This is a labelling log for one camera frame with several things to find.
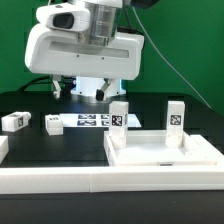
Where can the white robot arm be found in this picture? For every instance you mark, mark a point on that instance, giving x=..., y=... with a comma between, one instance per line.
x=82, y=39

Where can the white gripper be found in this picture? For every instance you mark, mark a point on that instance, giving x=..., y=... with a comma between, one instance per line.
x=58, y=52

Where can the white U-shaped obstacle fence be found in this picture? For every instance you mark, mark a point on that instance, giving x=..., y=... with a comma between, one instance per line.
x=111, y=179

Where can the sheet with fiducial markers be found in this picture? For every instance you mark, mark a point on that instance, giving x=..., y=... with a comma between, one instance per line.
x=94, y=120

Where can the white square table top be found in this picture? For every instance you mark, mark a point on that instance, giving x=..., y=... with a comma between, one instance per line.
x=147, y=148

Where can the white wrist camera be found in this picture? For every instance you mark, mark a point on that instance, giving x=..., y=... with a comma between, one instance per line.
x=64, y=16

